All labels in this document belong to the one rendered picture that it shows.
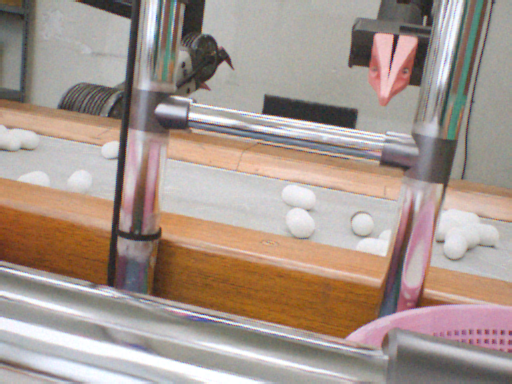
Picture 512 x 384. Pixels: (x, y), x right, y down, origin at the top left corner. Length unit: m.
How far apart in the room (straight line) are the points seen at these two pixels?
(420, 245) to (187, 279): 0.14
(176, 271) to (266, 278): 0.06
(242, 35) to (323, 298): 2.43
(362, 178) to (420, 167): 0.41
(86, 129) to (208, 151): 0.17
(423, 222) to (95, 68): 2.85
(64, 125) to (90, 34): 2.32
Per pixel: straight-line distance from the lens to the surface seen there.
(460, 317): 0.30
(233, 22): 2.74
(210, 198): 0.54
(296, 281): 0.33
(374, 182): 0.68
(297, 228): 0.45
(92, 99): 1.06
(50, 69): 3.25
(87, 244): 0.36
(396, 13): 0.70
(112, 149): 0.67
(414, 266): 0.29
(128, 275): 0.33
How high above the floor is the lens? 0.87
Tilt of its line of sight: 12 degrees down
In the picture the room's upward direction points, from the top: 8 degrees clockwise
